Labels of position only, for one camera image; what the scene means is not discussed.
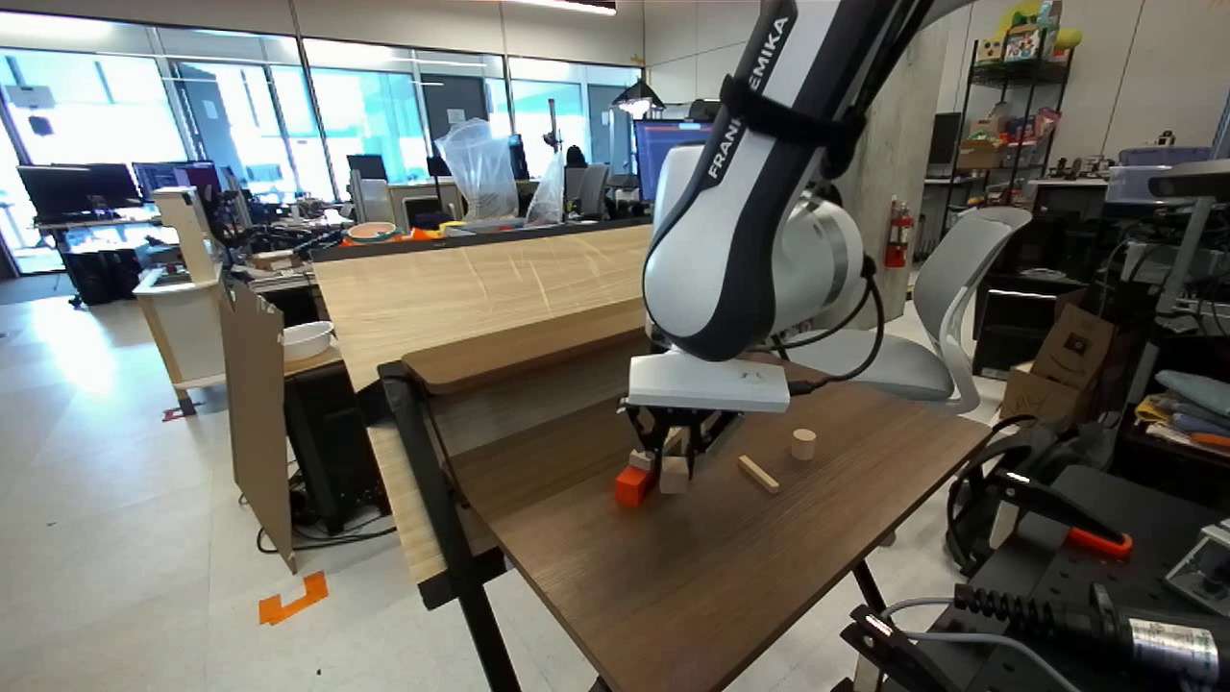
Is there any black storage rack with items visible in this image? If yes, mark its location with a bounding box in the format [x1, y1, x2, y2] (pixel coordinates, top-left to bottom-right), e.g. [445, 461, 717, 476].
[946, 31, 1078, 215]

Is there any brown cardboard box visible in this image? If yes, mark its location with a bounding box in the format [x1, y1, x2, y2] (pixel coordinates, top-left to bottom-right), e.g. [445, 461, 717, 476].
[1030, 300, 1127, 397]

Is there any black metal desk frame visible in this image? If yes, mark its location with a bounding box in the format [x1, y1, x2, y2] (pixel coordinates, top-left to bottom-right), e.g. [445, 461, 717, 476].
[377, 360, 899, 692]

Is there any white-frame grey office chair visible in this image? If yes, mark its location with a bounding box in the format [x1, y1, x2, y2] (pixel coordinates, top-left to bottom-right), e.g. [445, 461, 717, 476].
[784, 203, 1037, 414]

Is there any clear plastic bag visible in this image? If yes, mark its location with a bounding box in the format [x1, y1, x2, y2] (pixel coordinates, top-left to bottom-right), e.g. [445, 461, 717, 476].
[434, 117, 522, 227]

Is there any monitor with blue screen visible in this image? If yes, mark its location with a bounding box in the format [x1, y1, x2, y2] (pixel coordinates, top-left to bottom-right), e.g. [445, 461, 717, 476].
[634, 117, 685, 210]

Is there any grey coiled cable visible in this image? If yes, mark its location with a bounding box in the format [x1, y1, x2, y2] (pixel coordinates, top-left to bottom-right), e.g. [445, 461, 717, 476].
[881, 592, 1092, 692]

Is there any dark computer monitor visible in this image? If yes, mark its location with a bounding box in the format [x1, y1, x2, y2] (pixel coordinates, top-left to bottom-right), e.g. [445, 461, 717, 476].
[12, 162, 146, 227]

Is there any leaning brown wooden board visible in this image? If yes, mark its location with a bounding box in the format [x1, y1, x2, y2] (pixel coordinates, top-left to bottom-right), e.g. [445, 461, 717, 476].
[216, 280, 299, 569]

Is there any silver wrist camera bar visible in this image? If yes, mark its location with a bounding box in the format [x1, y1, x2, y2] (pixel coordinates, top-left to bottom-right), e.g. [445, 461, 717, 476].
[622, 347, 794, 418]

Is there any light wood desk back panel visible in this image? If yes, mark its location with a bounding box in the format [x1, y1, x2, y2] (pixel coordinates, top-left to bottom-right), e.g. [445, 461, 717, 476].
[311, 224, 658, 592]

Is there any black robot wrist cable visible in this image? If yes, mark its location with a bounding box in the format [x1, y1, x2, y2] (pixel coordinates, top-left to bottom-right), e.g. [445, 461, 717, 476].
[763, 247, 891, 387]

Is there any orange wooden arch block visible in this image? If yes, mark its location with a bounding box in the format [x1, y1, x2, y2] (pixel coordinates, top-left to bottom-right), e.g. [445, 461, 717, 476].
[612, 461, 661, 510]

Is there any black looped cable bundle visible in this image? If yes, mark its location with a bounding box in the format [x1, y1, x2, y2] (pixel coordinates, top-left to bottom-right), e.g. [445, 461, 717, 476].
[941, 414, 1067, 581]

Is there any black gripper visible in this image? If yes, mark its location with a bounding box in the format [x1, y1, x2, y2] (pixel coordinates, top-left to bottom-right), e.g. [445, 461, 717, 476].
[620, 401, 741, 483]

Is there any thin natural wooden stick block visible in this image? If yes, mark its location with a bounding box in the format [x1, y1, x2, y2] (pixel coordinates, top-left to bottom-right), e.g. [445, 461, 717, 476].
[735, 453, 784, 500]

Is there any grey concrete pillar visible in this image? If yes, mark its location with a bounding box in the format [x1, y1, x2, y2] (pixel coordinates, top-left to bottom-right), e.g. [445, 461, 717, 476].
[752, 0, 958, 332]

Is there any red fire extinguisher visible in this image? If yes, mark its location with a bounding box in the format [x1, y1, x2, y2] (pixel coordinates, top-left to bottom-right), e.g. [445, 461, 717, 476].
[881, 195, 917, 276]

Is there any metal corner bracket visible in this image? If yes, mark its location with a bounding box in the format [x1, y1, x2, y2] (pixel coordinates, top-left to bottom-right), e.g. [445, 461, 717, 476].
[1160, 514, 1230, 622]

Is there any white pedestal cabinet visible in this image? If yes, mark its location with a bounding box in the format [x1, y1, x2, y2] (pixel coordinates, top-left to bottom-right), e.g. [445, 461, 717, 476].
[131, 272, 235, 401]

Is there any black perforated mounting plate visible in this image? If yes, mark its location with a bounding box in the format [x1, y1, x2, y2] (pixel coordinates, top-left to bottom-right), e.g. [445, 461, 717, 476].
[927, 459, 1230, 692]

